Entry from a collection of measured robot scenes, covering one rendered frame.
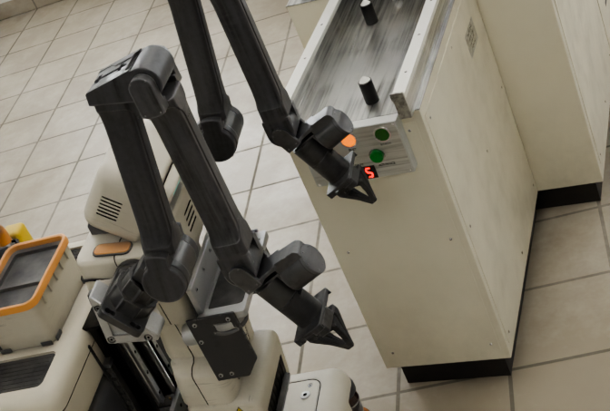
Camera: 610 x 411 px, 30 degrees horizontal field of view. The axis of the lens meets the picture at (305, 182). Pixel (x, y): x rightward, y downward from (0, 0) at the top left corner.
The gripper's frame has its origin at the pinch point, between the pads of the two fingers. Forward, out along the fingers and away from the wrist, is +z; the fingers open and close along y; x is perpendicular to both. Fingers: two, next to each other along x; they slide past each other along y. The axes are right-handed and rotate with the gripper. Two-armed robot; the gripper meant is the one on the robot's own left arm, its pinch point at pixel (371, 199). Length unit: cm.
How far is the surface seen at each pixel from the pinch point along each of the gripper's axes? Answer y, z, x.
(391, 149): 17.8, 1.5, -2.3
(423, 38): 40.6, -5.3, -17.0
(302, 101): 33.4, -15.4, 11.7
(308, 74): 41.5, -16.8, 9.8
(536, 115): 87, 50, -3
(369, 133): 18.3, -4.4, -1.5
